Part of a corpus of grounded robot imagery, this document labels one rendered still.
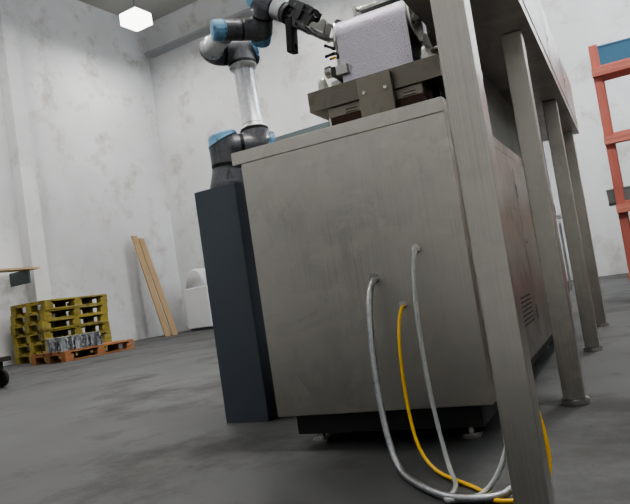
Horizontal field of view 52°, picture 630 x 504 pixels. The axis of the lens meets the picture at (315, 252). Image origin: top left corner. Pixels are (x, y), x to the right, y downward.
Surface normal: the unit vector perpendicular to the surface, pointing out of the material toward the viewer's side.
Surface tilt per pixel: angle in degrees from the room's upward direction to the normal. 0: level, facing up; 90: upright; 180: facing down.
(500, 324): 90
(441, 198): 90
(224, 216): 90
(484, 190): 90
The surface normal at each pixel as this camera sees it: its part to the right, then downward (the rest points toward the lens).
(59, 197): 0.85, -0.16
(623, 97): -0.50, 0.03
